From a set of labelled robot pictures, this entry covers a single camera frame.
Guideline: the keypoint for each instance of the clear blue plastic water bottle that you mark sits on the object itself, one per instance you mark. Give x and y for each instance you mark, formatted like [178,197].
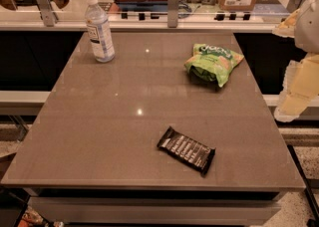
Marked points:
[99,32]

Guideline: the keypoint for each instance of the green snack chip bag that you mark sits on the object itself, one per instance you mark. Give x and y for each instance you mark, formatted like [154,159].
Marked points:
[212,63]

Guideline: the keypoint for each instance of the black rxbar chocolate bar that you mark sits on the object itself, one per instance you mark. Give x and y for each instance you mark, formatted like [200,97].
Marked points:
[187,150]

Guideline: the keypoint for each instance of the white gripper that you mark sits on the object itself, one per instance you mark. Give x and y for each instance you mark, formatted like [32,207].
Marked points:
[308,27]

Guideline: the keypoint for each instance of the middle metal rail bracket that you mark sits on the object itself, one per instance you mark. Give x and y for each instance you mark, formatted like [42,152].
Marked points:
[172,13]

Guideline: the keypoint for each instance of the left metal rail bracket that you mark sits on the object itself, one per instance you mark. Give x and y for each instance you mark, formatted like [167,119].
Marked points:
[47,13]

